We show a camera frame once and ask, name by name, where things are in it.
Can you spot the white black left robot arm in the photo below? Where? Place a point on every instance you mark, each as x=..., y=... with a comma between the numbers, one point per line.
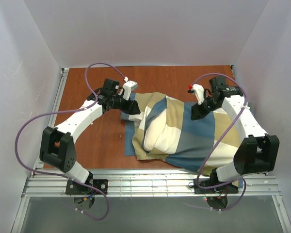
x=58, y=143

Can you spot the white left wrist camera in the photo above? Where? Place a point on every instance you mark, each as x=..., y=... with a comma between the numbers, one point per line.
x=128, y=87

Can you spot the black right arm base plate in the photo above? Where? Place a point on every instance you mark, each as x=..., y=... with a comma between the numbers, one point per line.
x=226, y=189

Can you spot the aluminium front rail frame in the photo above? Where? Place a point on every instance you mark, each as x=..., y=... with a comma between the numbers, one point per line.
x=143, y=183

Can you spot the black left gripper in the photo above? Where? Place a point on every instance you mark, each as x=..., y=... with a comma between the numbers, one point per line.
x=130, y=106

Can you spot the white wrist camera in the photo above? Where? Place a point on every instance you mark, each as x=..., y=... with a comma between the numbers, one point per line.
x=198, y=91
x=128, y=87

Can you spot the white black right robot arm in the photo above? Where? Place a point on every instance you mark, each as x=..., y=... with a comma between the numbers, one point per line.
x=258, y=150

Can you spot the aluminium left side rail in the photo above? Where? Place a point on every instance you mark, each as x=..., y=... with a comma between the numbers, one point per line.
x=39, y=165

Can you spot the blue beige white patchwork pillowcase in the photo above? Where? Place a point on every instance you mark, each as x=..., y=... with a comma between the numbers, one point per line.
x=197, y=136

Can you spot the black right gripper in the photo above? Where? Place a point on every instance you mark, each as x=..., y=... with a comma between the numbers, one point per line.
x=200, y=109

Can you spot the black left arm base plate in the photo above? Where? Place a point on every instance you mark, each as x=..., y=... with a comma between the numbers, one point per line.
x=73, y=188

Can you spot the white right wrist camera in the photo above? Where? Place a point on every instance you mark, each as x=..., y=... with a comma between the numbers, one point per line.
x=198, y=91

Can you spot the cream white pillow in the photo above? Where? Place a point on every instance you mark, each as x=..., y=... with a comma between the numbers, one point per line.
x=161, y=136

